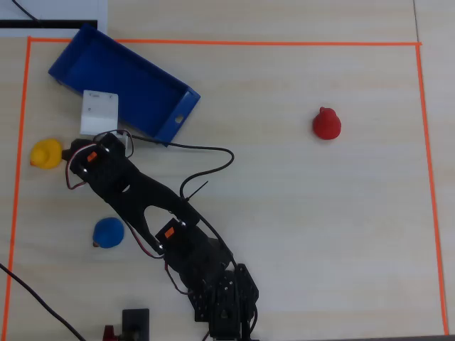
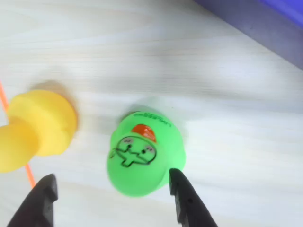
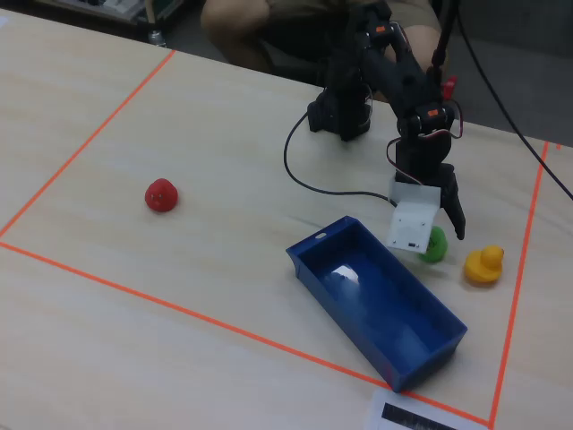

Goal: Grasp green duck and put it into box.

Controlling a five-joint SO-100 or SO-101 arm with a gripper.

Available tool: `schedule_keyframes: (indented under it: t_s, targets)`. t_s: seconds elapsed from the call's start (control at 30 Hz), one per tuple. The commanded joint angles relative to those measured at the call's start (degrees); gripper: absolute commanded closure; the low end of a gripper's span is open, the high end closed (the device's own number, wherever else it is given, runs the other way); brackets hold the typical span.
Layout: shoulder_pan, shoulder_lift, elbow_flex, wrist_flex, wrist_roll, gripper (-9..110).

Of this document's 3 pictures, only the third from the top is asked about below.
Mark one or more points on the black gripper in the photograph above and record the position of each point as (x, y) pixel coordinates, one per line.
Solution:
(448, 193)

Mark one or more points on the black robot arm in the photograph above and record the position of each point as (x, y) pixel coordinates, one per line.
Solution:
(403, 76)

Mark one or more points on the green rubber duck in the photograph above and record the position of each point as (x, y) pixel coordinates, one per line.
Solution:
(436, 248)

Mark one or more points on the yellow rubber duck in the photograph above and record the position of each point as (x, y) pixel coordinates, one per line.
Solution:
(483, 269)

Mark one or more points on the blue plastic box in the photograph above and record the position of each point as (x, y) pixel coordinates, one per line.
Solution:
(380, 304)

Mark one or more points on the red rubber duck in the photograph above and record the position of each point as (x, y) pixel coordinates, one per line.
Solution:
(161, 195)

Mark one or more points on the orange tape line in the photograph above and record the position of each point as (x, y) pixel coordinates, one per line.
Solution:
(519, 277)
(89, 139)
(224, 326)

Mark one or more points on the small red connector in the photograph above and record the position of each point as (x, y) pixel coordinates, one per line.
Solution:
(449, 86)

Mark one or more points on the white paper with barcode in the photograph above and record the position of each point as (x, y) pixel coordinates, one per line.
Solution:
(376, 410)

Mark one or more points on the seated person in shorts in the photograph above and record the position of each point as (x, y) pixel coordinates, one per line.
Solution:
(237, 31)

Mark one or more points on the clear bottle with cap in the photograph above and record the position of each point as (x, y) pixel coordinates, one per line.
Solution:
(157, 38)

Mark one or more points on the cluttered storage shelf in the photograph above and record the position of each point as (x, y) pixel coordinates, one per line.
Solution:
(112, 9)

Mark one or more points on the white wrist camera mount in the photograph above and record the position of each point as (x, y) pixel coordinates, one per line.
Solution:
(409, 219)

